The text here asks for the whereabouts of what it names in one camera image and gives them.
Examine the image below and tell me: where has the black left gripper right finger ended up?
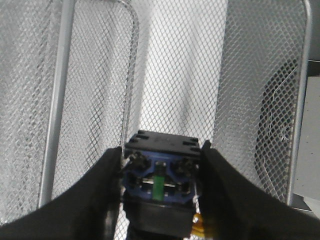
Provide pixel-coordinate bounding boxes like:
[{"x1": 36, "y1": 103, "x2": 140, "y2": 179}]
[{"x1": 199, "y1": 140, "x2": 320, "y2": 240}]

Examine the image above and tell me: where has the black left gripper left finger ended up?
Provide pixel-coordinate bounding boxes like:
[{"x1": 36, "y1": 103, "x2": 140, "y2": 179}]
[{"x1": 0, "y1": 146, "x2": 122, "y2": 240}]

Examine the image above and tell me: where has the red emergency stop button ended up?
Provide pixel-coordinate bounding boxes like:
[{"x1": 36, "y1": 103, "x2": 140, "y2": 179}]
[{"x1": 121, "y1": 129, "x2": 215, "y2": 240}]

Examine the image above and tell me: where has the silver mesh tray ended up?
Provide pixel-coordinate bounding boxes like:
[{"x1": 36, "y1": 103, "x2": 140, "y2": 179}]
[
  {"x1": 68, "y1": 0, "x2": 139, "y2": 184},
  {"x1": 0, "y1": 0, "x2": 314, "y2": 240}
]

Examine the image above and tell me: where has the silver metal rack frame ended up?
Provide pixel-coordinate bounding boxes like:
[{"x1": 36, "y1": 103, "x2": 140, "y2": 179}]
[{"x1": 38, "y1": 0, "x2": 76, "y2": 208}]

